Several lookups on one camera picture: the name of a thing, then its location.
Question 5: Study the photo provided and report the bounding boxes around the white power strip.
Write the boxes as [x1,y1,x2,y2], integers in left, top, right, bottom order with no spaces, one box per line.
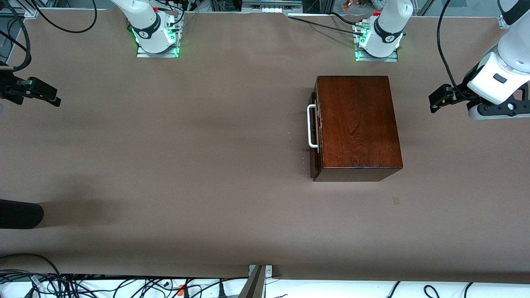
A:
[242,0,304,14]

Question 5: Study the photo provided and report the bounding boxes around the wooden drawer with white handle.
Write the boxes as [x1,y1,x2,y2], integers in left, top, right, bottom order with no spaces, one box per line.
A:
[307,92,320,179]

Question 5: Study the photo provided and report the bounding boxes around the black looped cable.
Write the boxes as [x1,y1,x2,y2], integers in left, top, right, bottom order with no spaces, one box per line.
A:
[0,253,63,287]

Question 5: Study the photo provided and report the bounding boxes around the black padded cylinder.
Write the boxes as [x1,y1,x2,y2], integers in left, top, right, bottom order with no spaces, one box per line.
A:
[0,199,44,230]

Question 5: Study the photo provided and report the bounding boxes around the silver corner bracket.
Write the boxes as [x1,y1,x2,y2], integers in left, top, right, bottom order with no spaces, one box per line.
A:
[248,265,274,278]

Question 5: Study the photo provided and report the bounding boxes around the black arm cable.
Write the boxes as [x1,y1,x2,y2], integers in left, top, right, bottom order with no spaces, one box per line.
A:
[0,0,98,72]
[437,0,470,94]

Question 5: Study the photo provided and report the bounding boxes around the grey aluminium profile beam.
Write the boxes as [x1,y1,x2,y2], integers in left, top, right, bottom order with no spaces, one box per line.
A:
[238,265,267,298]

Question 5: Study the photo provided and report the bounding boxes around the dark brown wooden cabinet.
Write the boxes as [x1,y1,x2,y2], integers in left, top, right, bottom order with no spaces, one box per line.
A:
[311,75,404,183]

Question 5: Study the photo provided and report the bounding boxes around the grey cable bundle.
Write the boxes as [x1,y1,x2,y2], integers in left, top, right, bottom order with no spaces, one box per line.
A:
[0,269,42,287]

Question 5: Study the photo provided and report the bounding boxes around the brown paper table cover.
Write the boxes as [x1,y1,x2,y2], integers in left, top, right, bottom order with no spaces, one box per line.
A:
[0,8,530,284]

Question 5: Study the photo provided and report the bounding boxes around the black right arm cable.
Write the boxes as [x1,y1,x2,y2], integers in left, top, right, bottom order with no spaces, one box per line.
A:
[0,0,98,72]

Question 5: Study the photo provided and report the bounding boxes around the short black base cable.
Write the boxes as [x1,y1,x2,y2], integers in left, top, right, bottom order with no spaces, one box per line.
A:
[329,12,365,26]

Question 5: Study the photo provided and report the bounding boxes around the aluminium frame rail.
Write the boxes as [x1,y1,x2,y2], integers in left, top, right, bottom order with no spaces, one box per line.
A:
[0,7,39,19]

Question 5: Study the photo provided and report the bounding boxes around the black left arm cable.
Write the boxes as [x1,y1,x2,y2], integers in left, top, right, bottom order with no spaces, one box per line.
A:
[437,0,470,94]

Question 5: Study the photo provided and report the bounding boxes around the long black base cable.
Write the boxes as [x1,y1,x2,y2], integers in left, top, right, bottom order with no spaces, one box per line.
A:
[288,15,365,36]

